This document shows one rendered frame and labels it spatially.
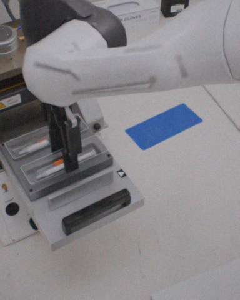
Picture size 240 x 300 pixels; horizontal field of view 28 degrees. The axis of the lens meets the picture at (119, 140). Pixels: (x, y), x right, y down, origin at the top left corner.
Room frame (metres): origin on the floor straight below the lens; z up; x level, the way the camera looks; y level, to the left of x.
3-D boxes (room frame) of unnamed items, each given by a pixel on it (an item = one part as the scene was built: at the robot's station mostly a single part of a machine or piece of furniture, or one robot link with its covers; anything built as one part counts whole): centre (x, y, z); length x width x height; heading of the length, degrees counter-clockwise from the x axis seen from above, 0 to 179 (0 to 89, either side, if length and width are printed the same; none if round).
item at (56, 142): (0.71, 0.13, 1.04); 0.03 x 0.01 x 0.07; 122
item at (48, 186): (0.72, 0.14, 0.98); 0.20 x 0.17 x 0.03; 122
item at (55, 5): (0.66, 0.08, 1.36); 0.18 x 0.10 x 0.13; 56
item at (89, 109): (0.95, 0.12, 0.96); 0.26 x 0.05 x 0.07; 32
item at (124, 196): (0.57, 0.04, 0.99); 0.15 x 0.02 x 0.04; 122
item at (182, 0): (1.60, -0.20, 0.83); 0.09 x 0.06 x 0.07; 106
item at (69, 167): (0.66, 0.10, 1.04); 0.03 x 0.01 x 0.07; 122
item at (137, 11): (1.53, -0.01, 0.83); 0.23 x 0.12 x 0.07; 111
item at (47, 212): (0.68, 0.12, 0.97); 0.30 x 0.22 x 0.08; 32
